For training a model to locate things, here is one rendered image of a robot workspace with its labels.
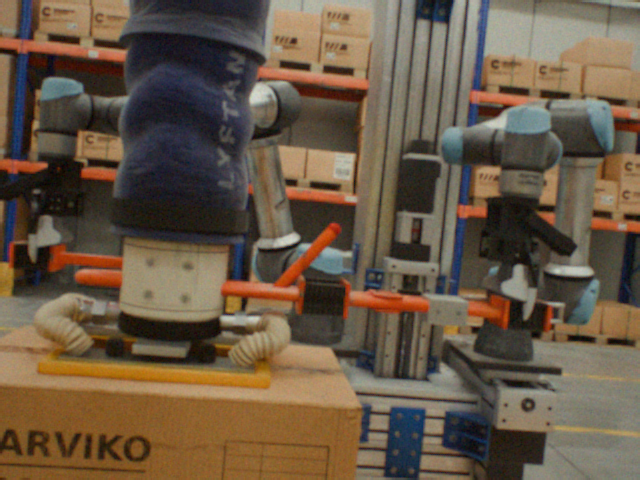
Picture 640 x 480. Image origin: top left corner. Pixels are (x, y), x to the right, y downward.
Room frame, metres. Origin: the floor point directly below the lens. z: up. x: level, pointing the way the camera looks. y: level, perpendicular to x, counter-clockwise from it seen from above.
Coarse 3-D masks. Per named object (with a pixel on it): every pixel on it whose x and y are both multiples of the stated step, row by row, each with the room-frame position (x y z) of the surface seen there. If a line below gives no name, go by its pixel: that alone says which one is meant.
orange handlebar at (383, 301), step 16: (64, 256) 1.35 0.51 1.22; (80, 256) 1.35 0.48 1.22; (96, 256) 1.36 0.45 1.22; (112, 256) 1.37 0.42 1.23; (80, 272) 1.09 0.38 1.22; (96, 272) 1.09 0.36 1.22; (112, 272) 1.13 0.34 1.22; (224, 288) 1.11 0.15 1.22; (240, 288) 1.11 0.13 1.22; (256, 288) 1.11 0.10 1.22; (272, 288) 1.12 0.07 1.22; (288, 288) 1.12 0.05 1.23; (352, 304) 1.13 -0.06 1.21; (368, 304) 1.13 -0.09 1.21; (384, 304) 1.13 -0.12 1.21; (400, 304) 1.14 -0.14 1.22; (416, 304) 1.14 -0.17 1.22; (480, 304) 1.19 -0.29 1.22
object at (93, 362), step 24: (48, 360) 0.98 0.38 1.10; (72, 360) 0.99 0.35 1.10; (96, 360) 0.99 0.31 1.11; (120, 360) 1.00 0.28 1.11; (144, 360) 1.01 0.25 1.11; (168, 360) 1.02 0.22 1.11; (192, 360) 1.04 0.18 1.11; (216, 360) 1.05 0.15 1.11; (216, 384) 0.99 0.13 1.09; (240, 384) 1.00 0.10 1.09; (264, 384) 1.00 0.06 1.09
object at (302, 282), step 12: (300, 276) 1.16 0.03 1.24; (300, 288) 1.11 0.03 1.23; (312, 288) 1.10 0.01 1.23; (324, 288) 1.10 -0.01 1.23; (336, 288) 1.11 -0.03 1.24; (348, 288) 1.12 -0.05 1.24; (300, 300) 1.11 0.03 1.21; (312, 300) 1.11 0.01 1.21; (324, 300) 1.11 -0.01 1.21; (336, 300) 1.11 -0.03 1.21; (348, 300) 1.12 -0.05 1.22; (300, 312) 1.11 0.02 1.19; (312, 312) 1.10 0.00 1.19; (324, 312) 1.10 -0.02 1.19; (336, 312) 1.11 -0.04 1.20
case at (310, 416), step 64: (0, 384) 0.91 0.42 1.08; (64, 384) 0.93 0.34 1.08; (128, 384) 0.96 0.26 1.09; (192, 384) 0.99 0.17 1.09; (320, 384) 1.06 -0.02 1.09; (0, 448) 0.91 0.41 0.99; (64, 448) 0.92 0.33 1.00; (128, 448) 0.93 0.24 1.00; (192, 448) 0.94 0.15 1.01; (256, 448) 0.94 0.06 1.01; (320, 448) 0.95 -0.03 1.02
